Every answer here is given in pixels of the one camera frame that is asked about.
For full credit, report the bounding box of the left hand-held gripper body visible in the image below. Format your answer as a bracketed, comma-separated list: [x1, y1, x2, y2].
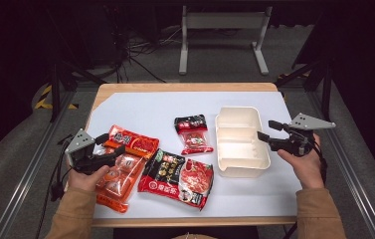
[65, 128, 116, 175]

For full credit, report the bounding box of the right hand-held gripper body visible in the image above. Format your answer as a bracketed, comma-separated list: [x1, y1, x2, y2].
[269, 113, 337, 157]

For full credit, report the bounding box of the orange snack packet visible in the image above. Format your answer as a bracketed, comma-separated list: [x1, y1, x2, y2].
[94, 124, 160, 214]

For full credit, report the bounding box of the cream plastic divided box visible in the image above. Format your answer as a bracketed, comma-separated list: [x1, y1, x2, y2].
[214, 106, 272, 178]

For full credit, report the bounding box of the large red and black packet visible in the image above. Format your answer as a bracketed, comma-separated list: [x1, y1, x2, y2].
[137, 148, 215, 211]

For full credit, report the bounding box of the small red and black packet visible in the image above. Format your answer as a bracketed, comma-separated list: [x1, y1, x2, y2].
[174, 114, 215, 156]

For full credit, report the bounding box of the person's right hand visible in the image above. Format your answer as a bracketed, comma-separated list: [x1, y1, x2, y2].
[277, 133, 325, 191]

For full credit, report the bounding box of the person's left hand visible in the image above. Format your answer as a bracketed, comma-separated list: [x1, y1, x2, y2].
[68, 165, 110, 193]

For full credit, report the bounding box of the yellow and black hazard tape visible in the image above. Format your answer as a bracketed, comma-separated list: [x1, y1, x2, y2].
[34, 84, 79, 111]

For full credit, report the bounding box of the black tripod stand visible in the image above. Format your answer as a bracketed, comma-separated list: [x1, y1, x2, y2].
[47, 59, 107, 123]
[276, 56, 336, 122]

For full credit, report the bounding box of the white table sheet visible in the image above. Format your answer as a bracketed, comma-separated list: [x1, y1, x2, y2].
[87, 91, 303, 220]

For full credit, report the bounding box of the white metal stand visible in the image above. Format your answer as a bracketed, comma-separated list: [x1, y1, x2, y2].
[178, 4, 274, 77]

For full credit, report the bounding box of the right hand-held gripper cable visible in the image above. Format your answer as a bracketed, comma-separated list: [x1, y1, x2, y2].
[310, 137, 328, 187]

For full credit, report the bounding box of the aluminium floor rail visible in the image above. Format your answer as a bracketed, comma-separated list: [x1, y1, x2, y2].
[307, 89, 375, 239]
[0, 89, 77, 239]

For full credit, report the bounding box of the bundle of black floor cables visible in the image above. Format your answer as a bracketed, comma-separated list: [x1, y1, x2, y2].
[108, 6, 167, 84]

